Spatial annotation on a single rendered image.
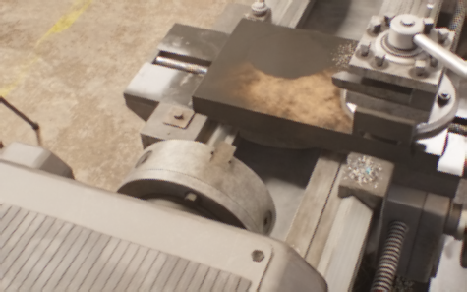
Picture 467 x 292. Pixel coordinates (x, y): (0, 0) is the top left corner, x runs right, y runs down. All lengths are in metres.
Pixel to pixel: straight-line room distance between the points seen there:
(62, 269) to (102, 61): 2.48
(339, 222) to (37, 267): 0.77
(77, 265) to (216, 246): 0.15
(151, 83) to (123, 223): 0.92
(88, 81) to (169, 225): 2.36
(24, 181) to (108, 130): 2.00
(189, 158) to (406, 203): 0.64
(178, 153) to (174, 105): 0.59
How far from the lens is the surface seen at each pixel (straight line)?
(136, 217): 0.79
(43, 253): 0.79
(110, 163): 2.71
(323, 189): 1.47
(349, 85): 1.33
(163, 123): 1.56
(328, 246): 1.36
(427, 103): 1.34
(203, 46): 1.77
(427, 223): 1.54
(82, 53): 3.27
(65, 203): 0.83
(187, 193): 0.99
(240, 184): 1.01
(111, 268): 0.75
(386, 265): 1.48
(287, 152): 1.69
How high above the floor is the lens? 1.95
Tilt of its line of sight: 46 degrees down
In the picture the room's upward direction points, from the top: 3 degrees counter-clockwise
